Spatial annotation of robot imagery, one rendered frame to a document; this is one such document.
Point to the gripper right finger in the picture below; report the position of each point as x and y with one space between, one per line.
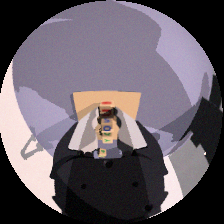
133 136

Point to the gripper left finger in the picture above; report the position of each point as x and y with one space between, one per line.
80 138

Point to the tan square mat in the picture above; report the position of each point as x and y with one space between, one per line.
86 101

